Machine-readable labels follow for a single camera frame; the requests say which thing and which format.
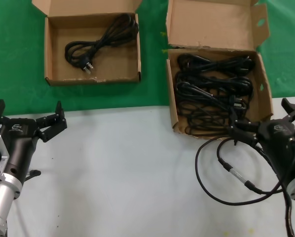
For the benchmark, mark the cardboard box with torn lid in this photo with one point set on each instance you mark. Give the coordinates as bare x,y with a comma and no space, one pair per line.
211,22

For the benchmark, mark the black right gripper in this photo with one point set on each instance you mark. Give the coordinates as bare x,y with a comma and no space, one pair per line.
278,145

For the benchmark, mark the green table cloth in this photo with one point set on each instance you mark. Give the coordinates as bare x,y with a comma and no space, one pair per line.
14,49

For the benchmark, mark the cardboard box with intact lid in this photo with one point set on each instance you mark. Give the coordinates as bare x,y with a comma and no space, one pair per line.
63,49

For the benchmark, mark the small black clamp knob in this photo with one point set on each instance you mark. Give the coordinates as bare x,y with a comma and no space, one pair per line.
35,172

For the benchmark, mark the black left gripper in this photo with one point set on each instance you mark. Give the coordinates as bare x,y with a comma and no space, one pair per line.
19,143

